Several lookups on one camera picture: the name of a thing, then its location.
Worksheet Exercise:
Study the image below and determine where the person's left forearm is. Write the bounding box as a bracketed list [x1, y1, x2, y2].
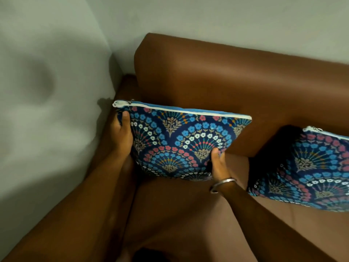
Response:
[0, 150, 129, 262]

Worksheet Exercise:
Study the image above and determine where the brown leather sofa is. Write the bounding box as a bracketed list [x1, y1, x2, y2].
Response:
[87, 33, 349, 262]

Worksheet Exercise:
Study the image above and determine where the person's left hand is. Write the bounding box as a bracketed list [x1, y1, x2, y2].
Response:
[107, 111, 134, 158]

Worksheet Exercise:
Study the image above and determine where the blue floral patterned cushion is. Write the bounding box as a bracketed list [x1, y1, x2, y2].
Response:
[112, 100, 252, 182]
[247, 126, 349, 213]

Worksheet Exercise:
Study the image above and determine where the silver metal bangle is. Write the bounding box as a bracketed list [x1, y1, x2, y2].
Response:
[209, 178, 237, 194]

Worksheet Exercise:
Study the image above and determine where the person's right hand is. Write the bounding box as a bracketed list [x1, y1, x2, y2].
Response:
[210, 147, 235, 185]

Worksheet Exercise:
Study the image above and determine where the person's right forearm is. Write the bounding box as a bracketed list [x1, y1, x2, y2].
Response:
[217, 180, 338, 262]

